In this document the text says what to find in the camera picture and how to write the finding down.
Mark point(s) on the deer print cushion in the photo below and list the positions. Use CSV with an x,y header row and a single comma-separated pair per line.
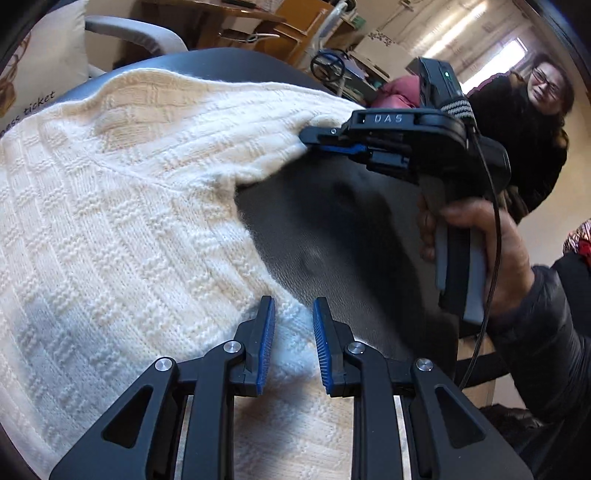
x,y
41,60

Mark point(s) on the red patterned garment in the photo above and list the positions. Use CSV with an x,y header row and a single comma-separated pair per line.
x,y
582,240

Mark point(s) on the cardboard box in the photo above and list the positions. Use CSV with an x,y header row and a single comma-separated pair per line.
x,y
383,48

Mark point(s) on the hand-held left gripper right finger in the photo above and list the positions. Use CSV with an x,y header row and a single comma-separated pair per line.
x,y
322,350

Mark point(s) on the person's right hand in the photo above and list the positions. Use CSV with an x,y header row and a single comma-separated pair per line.
x,y
503,249

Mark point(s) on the white knit sweater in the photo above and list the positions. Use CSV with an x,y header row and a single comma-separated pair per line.
x,y
115,207

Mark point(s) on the person's right forearm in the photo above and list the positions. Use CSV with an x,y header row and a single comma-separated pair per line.
x,y
554,332

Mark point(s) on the reddish padded jacket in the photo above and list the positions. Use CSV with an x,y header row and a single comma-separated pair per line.
x,y
397,90

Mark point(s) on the wooden desk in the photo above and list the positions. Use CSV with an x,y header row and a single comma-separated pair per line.
x,y
231,18

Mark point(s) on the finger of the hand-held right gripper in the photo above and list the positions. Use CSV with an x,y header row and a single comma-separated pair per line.
x,y
346,149
323,134

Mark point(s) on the black round wheel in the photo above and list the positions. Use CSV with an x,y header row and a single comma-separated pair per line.
x,y
328,62

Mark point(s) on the window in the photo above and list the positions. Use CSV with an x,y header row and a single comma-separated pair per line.
x,y
521,50

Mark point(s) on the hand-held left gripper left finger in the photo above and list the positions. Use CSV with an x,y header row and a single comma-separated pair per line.
x,y
267,350

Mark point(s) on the yellow blue grey armchair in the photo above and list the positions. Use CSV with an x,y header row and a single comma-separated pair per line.
x,y
138,37

